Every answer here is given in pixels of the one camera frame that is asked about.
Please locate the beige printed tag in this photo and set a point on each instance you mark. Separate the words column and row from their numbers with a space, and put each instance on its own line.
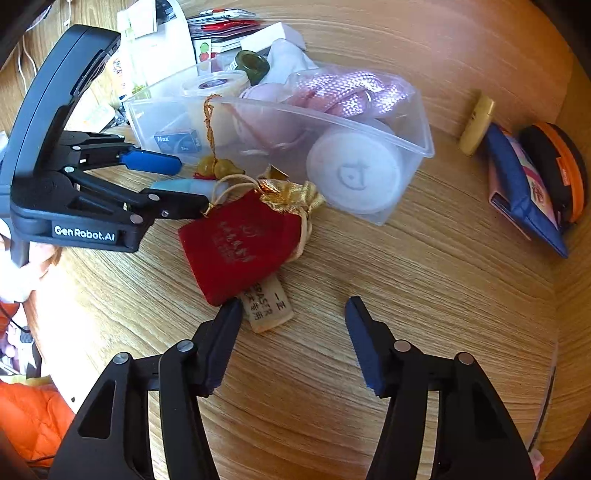
column 270, row 307

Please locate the orange quilted jacket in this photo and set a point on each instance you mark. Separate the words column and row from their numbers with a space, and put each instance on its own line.
column 32, row 415

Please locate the stack of red-white packets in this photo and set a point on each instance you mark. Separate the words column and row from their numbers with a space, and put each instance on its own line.
column 221, row 27

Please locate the fruit sticker card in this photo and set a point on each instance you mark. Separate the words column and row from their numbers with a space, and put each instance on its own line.
column 203, row 53

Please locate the white paper sheet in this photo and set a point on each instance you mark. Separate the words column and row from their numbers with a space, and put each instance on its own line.
column 161, row 50

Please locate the small white box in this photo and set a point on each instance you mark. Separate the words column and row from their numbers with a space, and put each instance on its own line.
column 272, row 34

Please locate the clear plastic box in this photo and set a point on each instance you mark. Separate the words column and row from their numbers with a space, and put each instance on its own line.
column 406, row 138

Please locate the small blue box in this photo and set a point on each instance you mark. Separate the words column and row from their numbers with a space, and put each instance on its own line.
column 178, row 141

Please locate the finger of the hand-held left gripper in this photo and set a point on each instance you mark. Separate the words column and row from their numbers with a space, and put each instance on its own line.
column 147, row 159
column 180, row 203

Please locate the red velvet pouch gold top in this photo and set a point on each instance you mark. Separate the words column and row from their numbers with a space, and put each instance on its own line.
column 235, row 244

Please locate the blue zip pouch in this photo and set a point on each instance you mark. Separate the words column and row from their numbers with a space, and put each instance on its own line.
column 521, row 194

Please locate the black orange round case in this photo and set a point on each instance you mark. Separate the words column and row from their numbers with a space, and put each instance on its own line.
column 568, row 184

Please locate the pale pink round case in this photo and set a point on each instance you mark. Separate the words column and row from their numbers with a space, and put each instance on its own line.
column 263, row 124

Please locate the pale pink round jar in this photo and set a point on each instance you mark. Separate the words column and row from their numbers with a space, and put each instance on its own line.
column 353, row 175

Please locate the dark green jar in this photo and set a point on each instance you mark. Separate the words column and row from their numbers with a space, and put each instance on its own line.
column 251, row 64

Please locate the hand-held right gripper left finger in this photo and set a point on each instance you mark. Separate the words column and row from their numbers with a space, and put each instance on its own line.
column 226, row 341

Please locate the yellow tube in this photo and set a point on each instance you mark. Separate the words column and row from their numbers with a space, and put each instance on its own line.
column 477, row 124

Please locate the person's left hand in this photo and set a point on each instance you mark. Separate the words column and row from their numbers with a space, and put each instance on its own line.
column 41, row 258

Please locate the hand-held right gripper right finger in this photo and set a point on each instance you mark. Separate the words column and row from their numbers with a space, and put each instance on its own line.
column 364, row 350

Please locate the cream plastic tub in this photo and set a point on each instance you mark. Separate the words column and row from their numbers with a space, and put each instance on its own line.
column 217, row 83

